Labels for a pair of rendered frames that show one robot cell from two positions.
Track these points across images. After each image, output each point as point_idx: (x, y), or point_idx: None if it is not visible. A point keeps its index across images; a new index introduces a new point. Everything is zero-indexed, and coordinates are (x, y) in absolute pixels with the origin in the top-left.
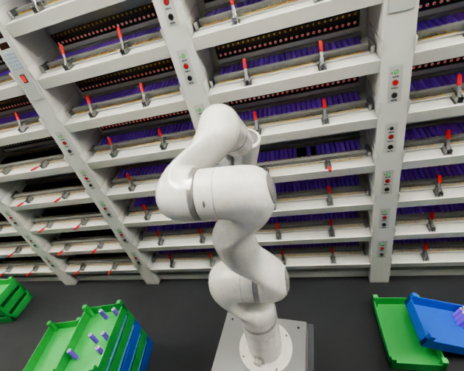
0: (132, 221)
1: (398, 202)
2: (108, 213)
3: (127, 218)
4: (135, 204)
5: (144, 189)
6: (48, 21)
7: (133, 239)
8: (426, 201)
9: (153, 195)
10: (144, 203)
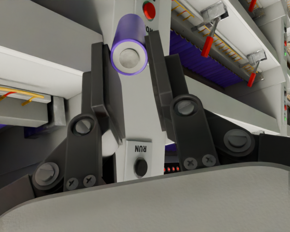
0: (273, 60)
1: None
2: (284, 96)
3: (268, 67)
4: (237, 81)
5: (252, 128)
6: None
7: (276, 20)
8: None
9: (248, 107)
10: (229, 76)
